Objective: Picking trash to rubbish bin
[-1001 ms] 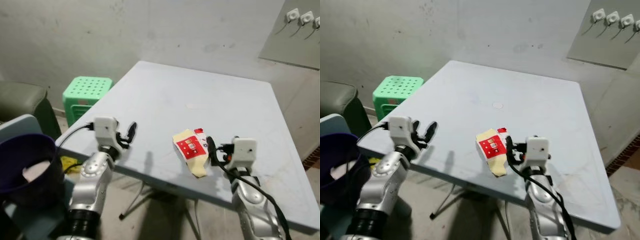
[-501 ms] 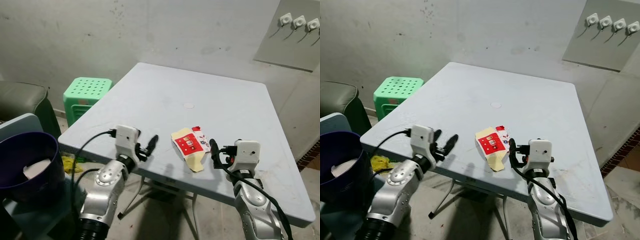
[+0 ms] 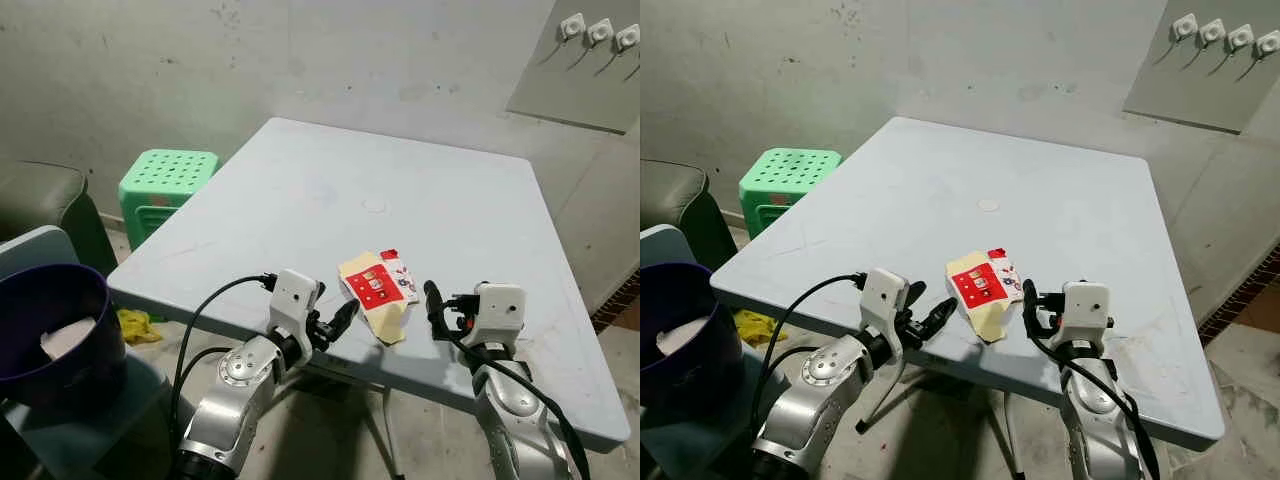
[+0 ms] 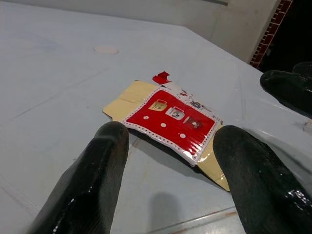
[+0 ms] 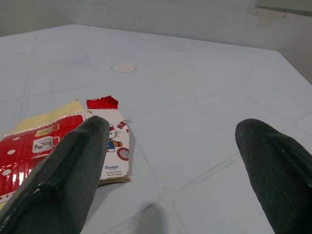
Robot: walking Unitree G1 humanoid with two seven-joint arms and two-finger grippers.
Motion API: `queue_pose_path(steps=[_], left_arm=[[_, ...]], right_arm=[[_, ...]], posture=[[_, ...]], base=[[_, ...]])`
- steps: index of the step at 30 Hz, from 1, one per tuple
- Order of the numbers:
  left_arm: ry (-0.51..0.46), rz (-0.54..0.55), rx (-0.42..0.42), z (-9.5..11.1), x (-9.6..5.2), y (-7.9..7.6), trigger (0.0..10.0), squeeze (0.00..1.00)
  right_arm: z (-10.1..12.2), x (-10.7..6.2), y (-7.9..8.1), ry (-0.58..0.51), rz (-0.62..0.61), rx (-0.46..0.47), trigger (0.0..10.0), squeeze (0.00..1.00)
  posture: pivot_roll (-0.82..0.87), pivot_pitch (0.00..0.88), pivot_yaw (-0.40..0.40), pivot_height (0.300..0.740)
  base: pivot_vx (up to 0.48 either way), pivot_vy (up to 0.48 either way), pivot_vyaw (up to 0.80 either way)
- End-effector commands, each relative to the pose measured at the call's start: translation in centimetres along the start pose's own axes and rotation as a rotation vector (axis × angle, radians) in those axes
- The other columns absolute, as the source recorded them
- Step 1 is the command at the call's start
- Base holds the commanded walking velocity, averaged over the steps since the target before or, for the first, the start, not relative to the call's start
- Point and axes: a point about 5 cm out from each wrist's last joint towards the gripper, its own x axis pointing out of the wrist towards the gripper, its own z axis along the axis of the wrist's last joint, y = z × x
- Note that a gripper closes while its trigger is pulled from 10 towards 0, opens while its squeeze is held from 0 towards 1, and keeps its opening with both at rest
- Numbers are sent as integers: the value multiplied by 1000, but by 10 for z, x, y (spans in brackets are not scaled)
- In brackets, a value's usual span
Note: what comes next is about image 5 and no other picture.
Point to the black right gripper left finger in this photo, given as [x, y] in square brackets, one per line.
[61, 175]

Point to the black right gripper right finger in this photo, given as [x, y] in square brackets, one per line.
[280, 175]

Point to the white cartoon print carton piece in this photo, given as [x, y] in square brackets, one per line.
[119, 156]

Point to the round white table plug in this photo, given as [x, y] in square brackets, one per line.
[123, 68]

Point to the red yellow carton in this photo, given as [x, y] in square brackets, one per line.
[19, 151]

